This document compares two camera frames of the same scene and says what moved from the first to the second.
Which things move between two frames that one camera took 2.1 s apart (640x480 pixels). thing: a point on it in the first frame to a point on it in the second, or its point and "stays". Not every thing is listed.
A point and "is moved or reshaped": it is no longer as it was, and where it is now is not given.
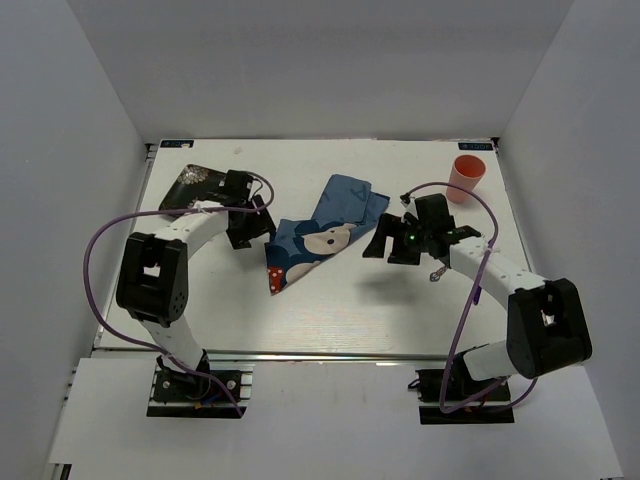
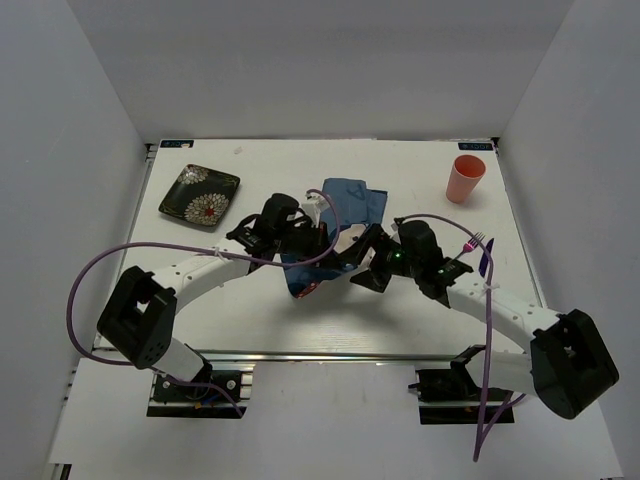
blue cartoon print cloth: [298, 246] is moved or reshaped
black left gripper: [262, 223] to [319, 237]
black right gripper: [387, 226] to [371, 238]
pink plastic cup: [466, 172] stays
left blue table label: [177, 143] stays
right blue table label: [475, 146] stays
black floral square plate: [195, 183] stays
